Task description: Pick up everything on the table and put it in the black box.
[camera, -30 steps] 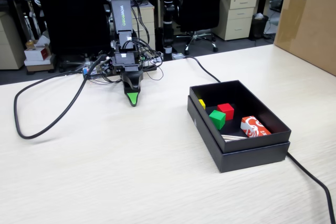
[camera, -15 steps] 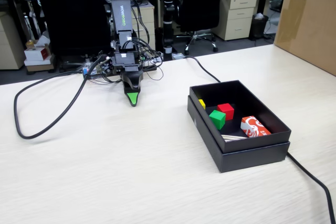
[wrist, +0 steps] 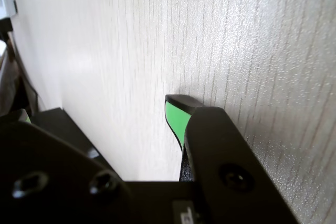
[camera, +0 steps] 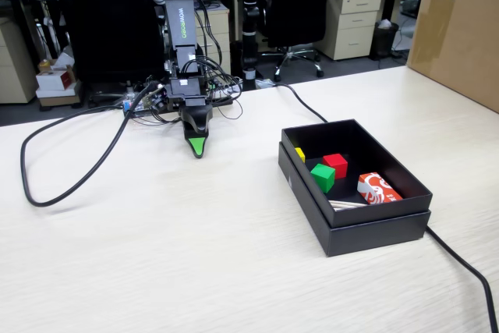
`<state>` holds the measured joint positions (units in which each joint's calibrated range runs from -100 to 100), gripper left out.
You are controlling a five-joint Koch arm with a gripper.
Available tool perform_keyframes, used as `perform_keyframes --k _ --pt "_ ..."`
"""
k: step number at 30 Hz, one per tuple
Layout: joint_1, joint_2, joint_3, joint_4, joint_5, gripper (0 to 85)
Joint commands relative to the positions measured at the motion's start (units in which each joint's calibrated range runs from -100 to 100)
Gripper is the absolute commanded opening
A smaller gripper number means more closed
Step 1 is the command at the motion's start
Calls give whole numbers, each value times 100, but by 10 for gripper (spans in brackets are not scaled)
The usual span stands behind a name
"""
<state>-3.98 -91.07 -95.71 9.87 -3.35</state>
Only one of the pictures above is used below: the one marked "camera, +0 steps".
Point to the large brown cardboard box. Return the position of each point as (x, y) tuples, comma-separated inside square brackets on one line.
[(456, 32)]

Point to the controller board with LEDs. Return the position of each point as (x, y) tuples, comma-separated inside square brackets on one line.
[(130, 103)]

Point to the yellow cube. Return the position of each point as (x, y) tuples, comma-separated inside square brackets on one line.
[(300, 154)]

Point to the red cube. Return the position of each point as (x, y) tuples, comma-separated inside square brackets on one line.
[(337, 165)]

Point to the orange and white carton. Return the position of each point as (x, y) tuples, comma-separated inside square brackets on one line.
[(376, 188)]

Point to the black trash bin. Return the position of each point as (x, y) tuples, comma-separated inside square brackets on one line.
[(384, 40)]

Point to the beige drawer cabinet grey top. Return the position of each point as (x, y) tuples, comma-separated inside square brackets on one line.
[(216, 32)]

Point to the black pole with white bands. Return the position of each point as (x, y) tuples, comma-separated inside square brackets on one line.
[(249, 29)]

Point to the white and red carton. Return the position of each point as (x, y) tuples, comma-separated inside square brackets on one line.
[(54, 80)]

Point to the flat cardboard box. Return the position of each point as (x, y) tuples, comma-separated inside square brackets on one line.
[(58, 97)]

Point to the wide black office chair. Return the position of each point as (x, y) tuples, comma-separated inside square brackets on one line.
[(109, 25)]

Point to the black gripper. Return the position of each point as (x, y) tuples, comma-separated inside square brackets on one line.
[(185, 91)]

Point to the green cube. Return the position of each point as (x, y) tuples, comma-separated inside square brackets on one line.
[(323, 177)]

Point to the beige side cabinet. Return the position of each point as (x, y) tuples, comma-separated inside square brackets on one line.
[(13, 68)]

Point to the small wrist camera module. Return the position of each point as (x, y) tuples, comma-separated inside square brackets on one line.
[(158, 97)]

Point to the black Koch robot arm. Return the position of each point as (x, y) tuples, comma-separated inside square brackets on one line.
[(183, 21)]

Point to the black mesh swivel chair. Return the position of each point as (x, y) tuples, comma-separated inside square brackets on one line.
[(298, 5)]

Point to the black open box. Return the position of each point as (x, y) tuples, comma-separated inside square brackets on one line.
[(390, 208), (374, 237)]

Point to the silver metal utensil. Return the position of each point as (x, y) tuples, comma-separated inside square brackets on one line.
[(347, 204)]

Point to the thin black stand pole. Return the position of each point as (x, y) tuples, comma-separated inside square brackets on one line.
[(230, 17)]

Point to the beige three-drawer cabinet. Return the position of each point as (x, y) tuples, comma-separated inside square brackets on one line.
[(351, 25)]

